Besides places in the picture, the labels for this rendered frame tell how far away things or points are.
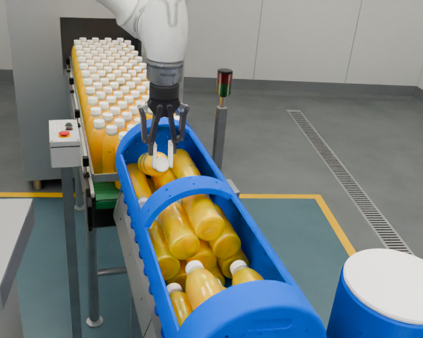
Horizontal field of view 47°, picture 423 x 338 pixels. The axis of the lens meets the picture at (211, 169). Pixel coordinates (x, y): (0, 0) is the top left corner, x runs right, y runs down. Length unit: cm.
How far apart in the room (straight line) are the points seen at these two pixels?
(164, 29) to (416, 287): 87
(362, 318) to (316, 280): 171
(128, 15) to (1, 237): 63
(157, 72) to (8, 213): 55
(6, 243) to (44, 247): 182
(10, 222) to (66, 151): 46
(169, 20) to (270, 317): 68
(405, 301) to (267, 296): 49
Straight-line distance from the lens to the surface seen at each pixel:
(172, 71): 120
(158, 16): 116
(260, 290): 88
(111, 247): 306
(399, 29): 642
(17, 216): 138
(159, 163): 133
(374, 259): 138
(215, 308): 87
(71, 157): 176
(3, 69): 604
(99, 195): 179
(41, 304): 272
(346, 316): 130
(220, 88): 204
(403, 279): 135
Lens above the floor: 180
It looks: 27 degrees down
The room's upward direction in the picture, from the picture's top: 5 degrees clockwise
